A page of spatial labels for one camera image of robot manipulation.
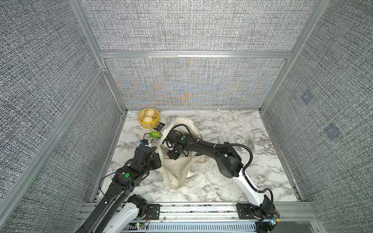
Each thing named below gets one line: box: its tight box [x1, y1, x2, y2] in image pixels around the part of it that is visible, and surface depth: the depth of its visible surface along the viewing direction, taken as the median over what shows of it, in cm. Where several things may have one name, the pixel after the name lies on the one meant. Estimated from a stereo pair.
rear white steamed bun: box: [144, 108, 156, 117], surface depth 114 cm
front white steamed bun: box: [142, 115, 154, 123], surface depth 109 cm
